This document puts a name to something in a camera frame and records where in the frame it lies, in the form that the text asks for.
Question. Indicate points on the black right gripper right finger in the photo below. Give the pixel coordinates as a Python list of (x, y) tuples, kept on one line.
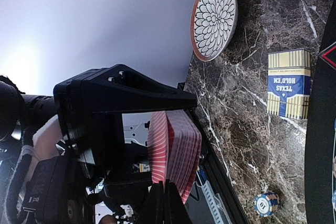
[(174, 209)]

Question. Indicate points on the red triangular all-in button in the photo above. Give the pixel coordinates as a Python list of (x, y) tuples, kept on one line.
[(329, 55)]

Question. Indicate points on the floral ceramic plate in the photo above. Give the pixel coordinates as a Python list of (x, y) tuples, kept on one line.
[(213, 23)]

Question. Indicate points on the red playing card deck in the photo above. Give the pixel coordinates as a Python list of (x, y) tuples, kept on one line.
[(174, 147)]

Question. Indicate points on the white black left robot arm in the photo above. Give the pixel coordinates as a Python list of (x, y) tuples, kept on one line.
[(42, 181)]

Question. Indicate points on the blue white chip stack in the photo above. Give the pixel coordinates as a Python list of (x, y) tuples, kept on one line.
[(267, 203)]

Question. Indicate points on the gold blue card box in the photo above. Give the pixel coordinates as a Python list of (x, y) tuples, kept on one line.
[(289, 80)]

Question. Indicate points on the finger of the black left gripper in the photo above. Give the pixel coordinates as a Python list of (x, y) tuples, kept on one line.
[(121, 89)]

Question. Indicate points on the round black poker mat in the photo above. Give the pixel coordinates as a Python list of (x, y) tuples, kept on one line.
[(319, 157)]

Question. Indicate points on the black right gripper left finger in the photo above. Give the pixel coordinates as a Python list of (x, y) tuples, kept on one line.
[(152, 211)]

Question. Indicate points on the white cable duct strip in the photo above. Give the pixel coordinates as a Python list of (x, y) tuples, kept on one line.
[(214, 201)]

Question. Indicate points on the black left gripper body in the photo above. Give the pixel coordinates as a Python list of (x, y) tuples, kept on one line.
[(97, 139)]

